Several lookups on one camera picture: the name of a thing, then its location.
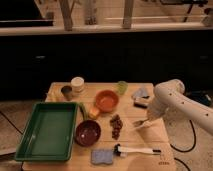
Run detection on grey blue cloth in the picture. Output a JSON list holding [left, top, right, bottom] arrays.
[[132, 87, 149, 99]]

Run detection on black rectangular block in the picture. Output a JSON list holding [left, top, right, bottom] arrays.
[[134, 101, 148, 108]]

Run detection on blue sponge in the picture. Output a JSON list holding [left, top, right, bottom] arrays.
[[91, 149, 113, 165]]

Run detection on white cylindrical container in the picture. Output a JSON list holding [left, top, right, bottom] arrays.
[[71, 77, 84, 92]]

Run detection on silver metal fork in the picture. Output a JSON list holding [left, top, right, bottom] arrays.
[[133, 119, 148, 127]]

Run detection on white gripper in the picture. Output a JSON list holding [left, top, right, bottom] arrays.
[[142, 98, 166, 128]]

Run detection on dark blue floor object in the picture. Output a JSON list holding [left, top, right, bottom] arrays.
[[194, 93, 212, 106]]

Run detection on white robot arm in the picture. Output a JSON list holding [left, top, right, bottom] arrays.
[[147, 79, 213, 136]]

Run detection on green vegetable toy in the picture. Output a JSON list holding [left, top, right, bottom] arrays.
[[78, 103, 88, 121]]

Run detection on bunch of dark grapes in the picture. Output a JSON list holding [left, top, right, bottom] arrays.
[[110, 115, 123, 140]]

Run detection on black cable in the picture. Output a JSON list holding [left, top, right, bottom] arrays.
[[169, 119, 198, 171]]

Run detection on grey metal cup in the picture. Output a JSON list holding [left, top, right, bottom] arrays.
[[61, 86, 72, 101]]

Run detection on green plastic cup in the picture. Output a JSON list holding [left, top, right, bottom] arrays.
[[117, 81, 128, 95]]

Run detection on dark red bowl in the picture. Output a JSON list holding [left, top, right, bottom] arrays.
[[75, 120, 101, 147]]

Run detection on wooden table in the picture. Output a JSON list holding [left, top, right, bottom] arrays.
[[22, 83, 176, 171]]

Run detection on green plastic tray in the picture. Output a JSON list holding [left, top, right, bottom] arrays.
[[15, 102, 77, 162]]

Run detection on orange bowl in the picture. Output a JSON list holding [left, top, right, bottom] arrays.
[[95, 90, 119, 113]]

